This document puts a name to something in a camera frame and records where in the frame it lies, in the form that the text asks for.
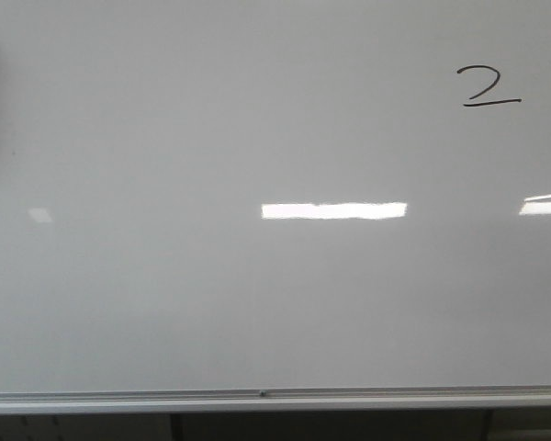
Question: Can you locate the grey perforated panel under board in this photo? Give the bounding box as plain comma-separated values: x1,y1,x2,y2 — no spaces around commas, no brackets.
0,414,173,440

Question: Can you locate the white whiteboard with aluminium frame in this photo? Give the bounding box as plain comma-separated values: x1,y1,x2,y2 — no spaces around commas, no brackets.
0,1,551,414

